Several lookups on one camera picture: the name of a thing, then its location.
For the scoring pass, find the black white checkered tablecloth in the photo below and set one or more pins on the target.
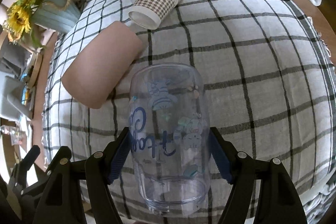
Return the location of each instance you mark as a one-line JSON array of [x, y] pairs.
[[254, 69]]

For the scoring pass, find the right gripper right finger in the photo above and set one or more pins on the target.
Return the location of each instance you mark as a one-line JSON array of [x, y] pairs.
[[278, 200]]

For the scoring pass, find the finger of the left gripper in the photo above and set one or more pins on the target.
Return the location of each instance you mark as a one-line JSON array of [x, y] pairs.
[[18, 178]]

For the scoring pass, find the clutter of small items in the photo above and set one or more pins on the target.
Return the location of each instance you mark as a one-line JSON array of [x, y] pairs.
[[20, 133]]

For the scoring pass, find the sunflower bouquet blue pot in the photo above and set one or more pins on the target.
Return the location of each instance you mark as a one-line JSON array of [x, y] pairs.
[[39, 3]]

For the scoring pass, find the white mini projector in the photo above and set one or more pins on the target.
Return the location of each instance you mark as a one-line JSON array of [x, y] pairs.
[[11, 100]]

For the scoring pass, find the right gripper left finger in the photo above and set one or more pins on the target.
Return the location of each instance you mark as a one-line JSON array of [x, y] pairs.
[[61, 199]]

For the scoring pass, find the clear printed plastic cup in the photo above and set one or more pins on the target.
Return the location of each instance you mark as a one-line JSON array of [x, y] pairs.
[[169, 134]]

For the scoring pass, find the pink plastic cup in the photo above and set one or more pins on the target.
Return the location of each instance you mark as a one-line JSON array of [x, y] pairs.
[[98, 68]]

